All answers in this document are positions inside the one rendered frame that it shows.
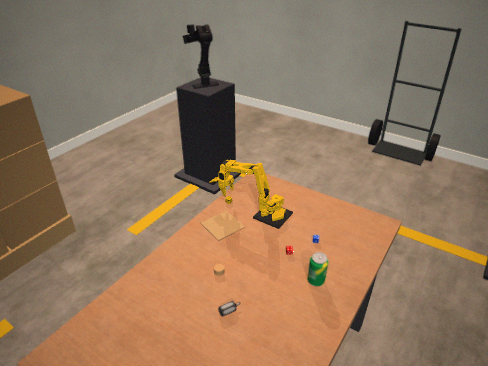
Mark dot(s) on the tan short cylinder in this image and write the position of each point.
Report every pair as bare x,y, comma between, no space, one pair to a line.
219,269

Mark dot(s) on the green soda can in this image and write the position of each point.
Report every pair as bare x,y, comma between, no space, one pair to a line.
317,269

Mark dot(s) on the tan flat mat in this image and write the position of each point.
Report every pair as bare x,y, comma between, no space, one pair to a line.
222,225

